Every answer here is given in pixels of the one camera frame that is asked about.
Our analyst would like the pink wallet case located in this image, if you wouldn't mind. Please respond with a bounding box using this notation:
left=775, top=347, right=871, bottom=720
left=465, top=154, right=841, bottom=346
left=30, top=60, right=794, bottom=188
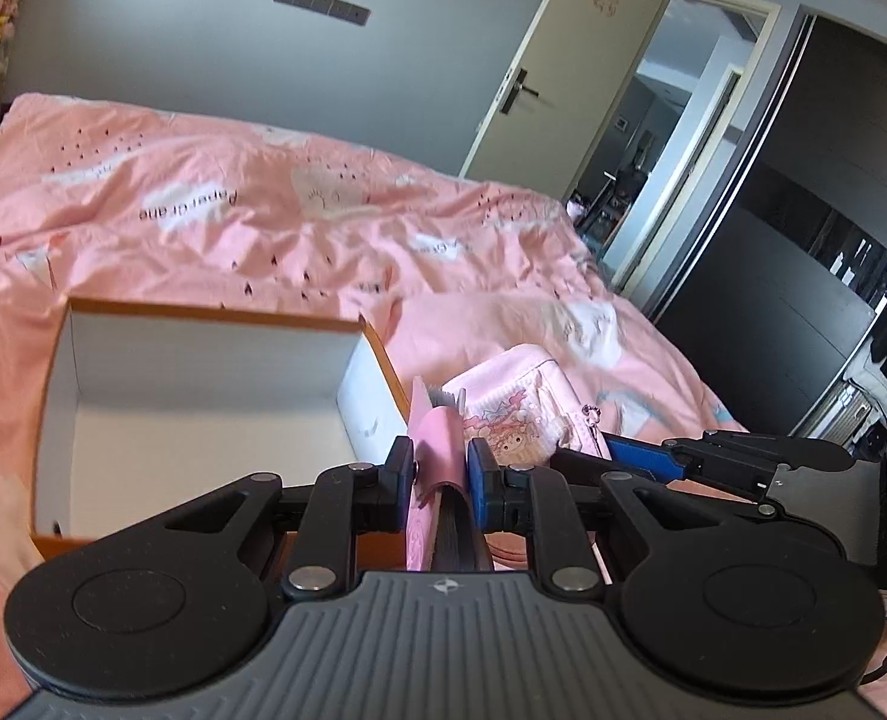
left=406, top=377, right=466, bottom=572

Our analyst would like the pink cartoon pouch bag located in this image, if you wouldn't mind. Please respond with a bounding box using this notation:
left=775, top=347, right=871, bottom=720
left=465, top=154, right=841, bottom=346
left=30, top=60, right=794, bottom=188
left=443, top=344, right=621, bottom=470

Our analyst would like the cream bedroom door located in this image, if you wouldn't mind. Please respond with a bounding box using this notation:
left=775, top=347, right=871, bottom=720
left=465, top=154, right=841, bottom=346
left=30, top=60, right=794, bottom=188
left=460, top=0, right=667, bottom=199

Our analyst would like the black wardrobe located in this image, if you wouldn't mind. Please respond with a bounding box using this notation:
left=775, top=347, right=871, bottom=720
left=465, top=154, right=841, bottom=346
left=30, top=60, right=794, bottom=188
left=657, top=16, right=887, bottom=434

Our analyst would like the orange cardboard box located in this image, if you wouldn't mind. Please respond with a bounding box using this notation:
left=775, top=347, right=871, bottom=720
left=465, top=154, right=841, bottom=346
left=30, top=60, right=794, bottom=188
left=30, top=298, right=409, bottom=559

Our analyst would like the pink printed bed duvet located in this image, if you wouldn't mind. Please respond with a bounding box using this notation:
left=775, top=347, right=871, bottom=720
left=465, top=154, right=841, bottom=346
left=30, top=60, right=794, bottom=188
left=0, top=94, right=733, bottom=717

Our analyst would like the grey wall switch panel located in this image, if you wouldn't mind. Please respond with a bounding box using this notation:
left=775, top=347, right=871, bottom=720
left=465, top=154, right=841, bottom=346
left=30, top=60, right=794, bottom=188
left=272, top=0, right=370, bottom=26

